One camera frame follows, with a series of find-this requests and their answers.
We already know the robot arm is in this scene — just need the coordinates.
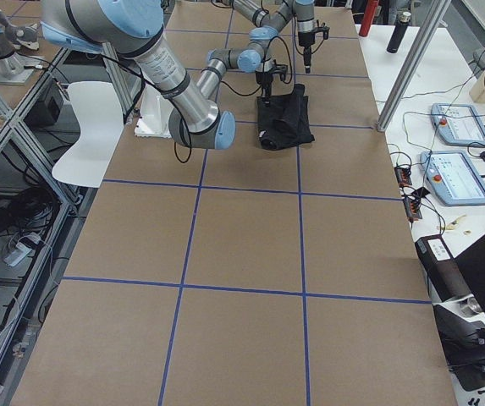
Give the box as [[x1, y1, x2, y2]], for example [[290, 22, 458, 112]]
[[219, 1, 321, 74], [41, 1, 278, 150]]

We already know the dark grey cylinder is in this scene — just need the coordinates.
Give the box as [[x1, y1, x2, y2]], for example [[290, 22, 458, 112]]
[[386, 11, 411, 53]]

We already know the orange terminal block near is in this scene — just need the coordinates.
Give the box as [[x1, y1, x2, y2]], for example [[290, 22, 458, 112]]
[[402, 195, 422, 223]]

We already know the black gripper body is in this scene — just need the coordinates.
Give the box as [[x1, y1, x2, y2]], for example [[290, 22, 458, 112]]
[[297, 30, 315, 49], [255, 70, 273, 87]]

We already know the black box white label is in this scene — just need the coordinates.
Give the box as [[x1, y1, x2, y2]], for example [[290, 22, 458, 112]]
[[415, 234, 471, 303]]

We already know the camera cable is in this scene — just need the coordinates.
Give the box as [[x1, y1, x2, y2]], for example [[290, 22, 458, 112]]
[[220, 34, 296, 101]]

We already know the red cylinder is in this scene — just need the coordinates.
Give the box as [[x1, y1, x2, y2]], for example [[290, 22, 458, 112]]
[[359, 0, 380, 37]]

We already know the white plastic chair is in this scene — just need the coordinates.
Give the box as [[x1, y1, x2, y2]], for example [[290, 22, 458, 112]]
[[52, 81, 124, 188]]

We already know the aluminium frame post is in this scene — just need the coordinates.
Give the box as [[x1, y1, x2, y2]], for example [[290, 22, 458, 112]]
[[377, 0, 451, 132]]

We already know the teach pendant tablet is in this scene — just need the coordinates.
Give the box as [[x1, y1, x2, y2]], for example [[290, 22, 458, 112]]
[[430, 103, 485, 146], [420, 151, 485, 206]]

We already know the black graphic t-shirt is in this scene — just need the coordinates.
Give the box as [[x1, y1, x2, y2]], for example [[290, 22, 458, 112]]
[[257, 84, 315, 151]]

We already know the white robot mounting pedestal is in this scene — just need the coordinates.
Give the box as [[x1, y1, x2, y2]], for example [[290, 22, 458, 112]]
[[135, 85, 173, 138]]

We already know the near teach pendant tablet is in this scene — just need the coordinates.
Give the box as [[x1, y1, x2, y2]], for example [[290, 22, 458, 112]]
[[420, 151, 485, 206]]

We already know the orange terminal block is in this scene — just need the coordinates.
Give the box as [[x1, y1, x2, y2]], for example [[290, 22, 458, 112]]
[[394, 166, 412, 188], [402, 195, 422, 223]]

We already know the orange terminal block far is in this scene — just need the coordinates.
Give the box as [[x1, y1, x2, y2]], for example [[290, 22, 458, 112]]
[[394, 166, 412, 188]]

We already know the far teach pendant tablet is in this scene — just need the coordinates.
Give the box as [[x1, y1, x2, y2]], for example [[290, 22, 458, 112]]
[[430, 103, 485, 146]]

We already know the aluminium frame rack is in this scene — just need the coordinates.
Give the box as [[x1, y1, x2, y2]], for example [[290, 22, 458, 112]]
[[0, 44, 140, 404]]

